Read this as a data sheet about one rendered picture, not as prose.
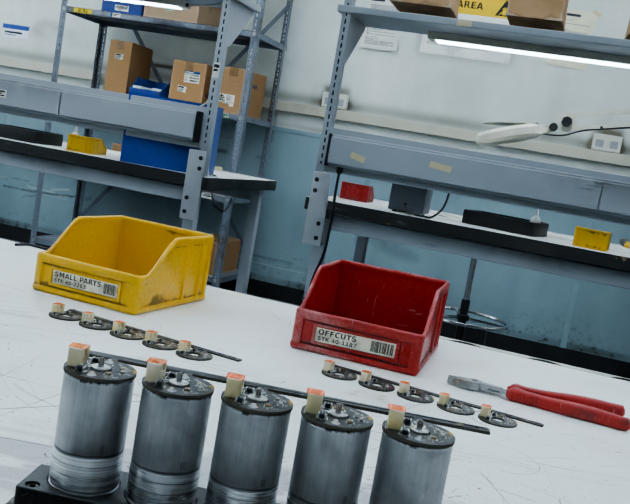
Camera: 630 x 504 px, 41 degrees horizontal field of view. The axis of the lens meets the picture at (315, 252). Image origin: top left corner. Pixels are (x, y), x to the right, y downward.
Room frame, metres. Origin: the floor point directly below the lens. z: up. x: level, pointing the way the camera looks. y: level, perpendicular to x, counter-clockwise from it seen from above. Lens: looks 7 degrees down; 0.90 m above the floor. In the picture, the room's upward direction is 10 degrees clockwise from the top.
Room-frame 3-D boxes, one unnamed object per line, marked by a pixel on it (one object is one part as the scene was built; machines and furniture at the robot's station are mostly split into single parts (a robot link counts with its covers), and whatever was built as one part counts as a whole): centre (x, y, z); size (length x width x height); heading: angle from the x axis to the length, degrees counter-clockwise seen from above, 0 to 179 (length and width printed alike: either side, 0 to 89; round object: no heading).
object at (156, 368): (0.29, 0.05, 0.82); 0.01 x 0.01 x 0.01; 86
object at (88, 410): (0.29, 0.07, 0.79); 0.02 x 0.02 x 0.05
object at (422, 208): (2.81, -0.28, 0.80); 0.15 x 0.12 x 0.10; 165
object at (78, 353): (0.29, 0.07, 0.82); 0.01 x 0.01 x 0.01; 86
